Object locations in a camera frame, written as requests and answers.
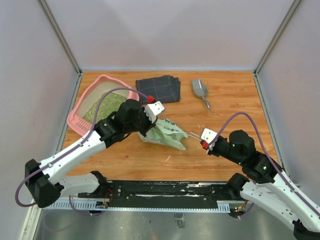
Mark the piano pattern bag clip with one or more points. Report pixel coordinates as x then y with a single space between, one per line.
195 136

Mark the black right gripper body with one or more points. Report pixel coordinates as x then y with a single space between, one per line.
221 148

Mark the grey metal scoop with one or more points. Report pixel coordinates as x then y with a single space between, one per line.
200 91

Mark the pink litter box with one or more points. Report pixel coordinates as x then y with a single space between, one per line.
99 87

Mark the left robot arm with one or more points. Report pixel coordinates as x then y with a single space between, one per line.
87 147

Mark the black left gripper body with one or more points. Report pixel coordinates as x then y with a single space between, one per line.
143 124

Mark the dark checked folded cloth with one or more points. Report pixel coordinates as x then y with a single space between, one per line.
166 88

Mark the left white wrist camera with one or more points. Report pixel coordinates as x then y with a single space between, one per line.
152 110

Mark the green litter bag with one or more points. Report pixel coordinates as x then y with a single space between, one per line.
165 133

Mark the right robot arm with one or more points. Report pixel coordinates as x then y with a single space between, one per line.
264 183

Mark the green cat litter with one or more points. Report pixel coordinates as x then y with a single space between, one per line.
110 103

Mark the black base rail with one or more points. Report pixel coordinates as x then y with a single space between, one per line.
93 195

